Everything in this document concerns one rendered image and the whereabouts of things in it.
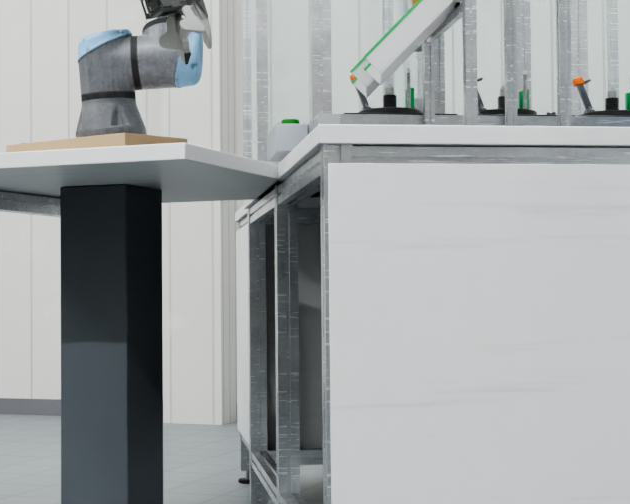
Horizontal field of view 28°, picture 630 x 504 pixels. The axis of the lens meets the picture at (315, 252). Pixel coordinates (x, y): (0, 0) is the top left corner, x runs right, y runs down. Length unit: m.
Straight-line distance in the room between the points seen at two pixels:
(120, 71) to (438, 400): 1.11
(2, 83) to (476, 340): 4.95
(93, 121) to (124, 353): 0.49
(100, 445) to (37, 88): 4.07
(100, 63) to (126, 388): 0.68
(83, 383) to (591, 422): 1.12
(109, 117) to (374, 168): 0.88
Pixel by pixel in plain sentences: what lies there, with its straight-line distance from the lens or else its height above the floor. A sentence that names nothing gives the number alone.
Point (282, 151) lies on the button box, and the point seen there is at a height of 0.90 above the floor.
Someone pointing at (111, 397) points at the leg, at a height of 0.39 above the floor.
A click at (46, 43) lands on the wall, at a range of 6.58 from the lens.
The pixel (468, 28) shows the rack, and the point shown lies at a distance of 2.24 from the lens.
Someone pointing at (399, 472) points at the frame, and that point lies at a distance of 1.96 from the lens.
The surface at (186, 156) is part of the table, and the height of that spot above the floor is 0.84.
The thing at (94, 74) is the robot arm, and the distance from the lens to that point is 2.71.
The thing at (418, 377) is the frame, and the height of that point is 0.47.
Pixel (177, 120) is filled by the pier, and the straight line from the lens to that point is 5.93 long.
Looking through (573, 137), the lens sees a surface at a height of 0.84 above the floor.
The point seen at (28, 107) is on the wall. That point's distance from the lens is 6.58.
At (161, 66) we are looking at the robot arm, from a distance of 2.69.
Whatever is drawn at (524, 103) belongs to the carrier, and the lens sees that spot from 2.74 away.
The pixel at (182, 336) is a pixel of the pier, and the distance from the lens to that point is 5.87.
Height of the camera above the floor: 0.60
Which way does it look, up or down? 2 degrees up
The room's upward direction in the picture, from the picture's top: 1 degrees counter-clockwise
